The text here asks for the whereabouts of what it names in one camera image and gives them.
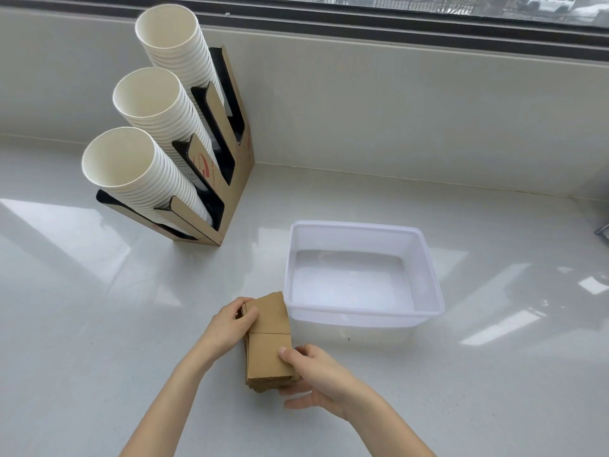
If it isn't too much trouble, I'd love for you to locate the person's right hand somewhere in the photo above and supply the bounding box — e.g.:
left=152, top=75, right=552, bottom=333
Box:
left=278, top=344, right=377, bottom=422

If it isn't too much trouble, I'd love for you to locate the person's left hand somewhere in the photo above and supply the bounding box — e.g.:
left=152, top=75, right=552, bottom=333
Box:
left=201, top=297, right=261, bottom=366

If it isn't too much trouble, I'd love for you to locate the stack of brown cup sleeves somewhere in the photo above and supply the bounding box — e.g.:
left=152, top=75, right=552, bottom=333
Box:
left=240, top=291, right=303, bottom=395

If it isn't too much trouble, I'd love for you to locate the white plastic bin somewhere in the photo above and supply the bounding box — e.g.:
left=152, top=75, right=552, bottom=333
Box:
left=284, top=220, right=446, bottom=348

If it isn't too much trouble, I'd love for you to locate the person's left forearm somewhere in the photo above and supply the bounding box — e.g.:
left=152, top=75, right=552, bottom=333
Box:
left=119, top=349, right=218, bottom=457

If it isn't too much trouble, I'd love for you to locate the brown cardboard cup holder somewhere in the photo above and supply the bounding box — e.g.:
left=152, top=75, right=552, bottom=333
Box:
left=96, top=46, right=256, bottom=247

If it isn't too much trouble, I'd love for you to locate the stack of white paper cups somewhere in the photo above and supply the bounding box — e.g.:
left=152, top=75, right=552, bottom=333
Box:
left=134, top=4, right=225, bottom=110
left=112, top=67, right=218, bottom=167
left=81, top=127, right=210, bottom=224

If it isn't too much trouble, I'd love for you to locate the black metal fence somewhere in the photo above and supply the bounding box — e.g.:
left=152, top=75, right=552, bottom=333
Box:
left=328, top=0, right=505, bottom=15

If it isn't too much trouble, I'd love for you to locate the white off-road car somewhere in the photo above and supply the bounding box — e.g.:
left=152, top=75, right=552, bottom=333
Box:
left=516, top=0, right=579, bottom=14

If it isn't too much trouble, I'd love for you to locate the dark window frame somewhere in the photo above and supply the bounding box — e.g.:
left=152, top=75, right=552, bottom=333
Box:
left=0, top=0, right=609, bottom=62

